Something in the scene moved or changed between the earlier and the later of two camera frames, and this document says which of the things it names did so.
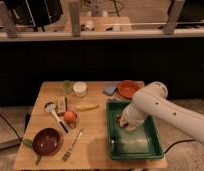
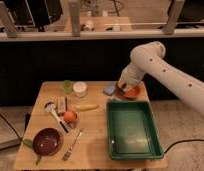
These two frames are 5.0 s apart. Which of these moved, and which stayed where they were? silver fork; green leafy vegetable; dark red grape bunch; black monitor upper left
Moved: dark red grape bunch
Stayed: green leafy vegetable; black monitor upper left; silver fork
